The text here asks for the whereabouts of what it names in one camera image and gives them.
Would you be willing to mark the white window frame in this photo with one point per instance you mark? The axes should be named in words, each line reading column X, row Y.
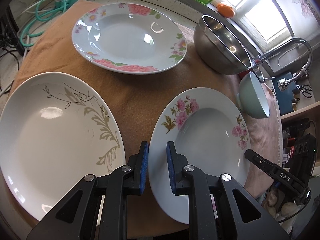
column 262, row 21

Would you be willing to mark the chrome kitchen faucet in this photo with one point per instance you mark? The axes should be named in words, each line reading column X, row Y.
column 285, row 47

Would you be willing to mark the grape print roller blind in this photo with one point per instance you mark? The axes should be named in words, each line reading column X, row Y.
column 308, row 9

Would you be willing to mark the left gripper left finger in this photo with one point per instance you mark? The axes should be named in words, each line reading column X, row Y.
column 127, row 180

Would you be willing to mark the orange tangerine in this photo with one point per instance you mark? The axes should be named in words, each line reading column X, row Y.
column 225, row 10

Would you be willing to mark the large pink rose plate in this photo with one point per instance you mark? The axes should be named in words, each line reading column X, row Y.
column 129, row 38

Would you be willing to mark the large steel bowl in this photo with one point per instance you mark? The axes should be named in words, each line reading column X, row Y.
column 219, row 48

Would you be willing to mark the small pink flower plate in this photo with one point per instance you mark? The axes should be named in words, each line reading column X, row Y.
column 210, row 131

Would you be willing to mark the light blue ceramic bowl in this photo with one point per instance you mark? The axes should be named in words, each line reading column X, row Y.
column 251, row 97

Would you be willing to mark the blue knife block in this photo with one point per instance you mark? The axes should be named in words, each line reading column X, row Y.
column 284, row 98

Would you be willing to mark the white plate beige leaves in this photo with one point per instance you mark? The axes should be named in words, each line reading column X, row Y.
column 55, row 129

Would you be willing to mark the white gloved right hand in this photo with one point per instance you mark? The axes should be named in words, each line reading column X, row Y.
column 278, row 206

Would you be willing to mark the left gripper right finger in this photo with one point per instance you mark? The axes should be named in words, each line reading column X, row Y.
column 186, row 179

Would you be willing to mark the black handled scissors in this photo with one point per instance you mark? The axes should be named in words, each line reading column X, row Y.
column 305, row 90

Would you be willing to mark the pink towel mat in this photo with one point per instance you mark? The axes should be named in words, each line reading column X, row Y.
column 136, row 102

